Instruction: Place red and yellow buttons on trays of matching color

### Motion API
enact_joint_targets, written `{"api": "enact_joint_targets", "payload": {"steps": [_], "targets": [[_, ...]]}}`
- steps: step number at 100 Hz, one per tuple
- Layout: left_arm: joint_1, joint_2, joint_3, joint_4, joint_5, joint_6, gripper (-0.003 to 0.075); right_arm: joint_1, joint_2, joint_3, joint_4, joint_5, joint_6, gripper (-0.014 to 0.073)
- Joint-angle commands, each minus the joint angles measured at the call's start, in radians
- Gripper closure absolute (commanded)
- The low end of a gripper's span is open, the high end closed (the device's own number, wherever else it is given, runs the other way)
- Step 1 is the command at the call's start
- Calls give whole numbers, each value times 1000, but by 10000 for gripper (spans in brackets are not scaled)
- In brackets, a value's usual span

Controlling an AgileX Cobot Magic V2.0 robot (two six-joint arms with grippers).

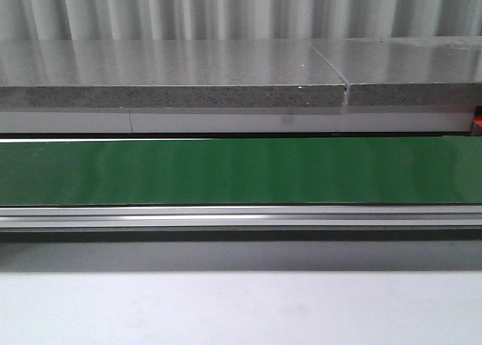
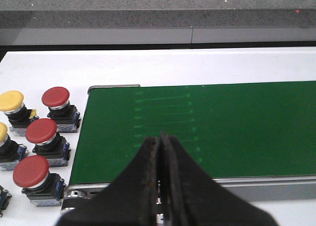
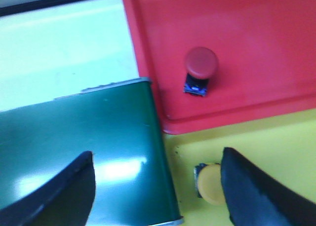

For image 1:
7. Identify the grey stone slab left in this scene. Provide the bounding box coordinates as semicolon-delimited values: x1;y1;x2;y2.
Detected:
1;40;345;108

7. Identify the grey stone slab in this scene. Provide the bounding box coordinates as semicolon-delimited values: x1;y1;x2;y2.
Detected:
1;40;345;108
310;36;481;107

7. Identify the grey stone slab right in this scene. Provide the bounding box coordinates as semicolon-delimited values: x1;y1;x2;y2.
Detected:
310;36;481;107

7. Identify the silver conveyor frame rail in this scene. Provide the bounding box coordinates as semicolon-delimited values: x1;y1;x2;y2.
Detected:
1;204;481;232

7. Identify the red plastic tray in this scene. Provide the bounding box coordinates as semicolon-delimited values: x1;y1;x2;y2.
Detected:
471;105;482;136

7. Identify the green conveyor belt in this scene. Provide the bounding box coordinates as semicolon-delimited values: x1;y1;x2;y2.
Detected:
1;136;481;206

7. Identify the white corrugated curtain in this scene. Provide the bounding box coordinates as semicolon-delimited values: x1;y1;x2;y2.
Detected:
1;0;481;41

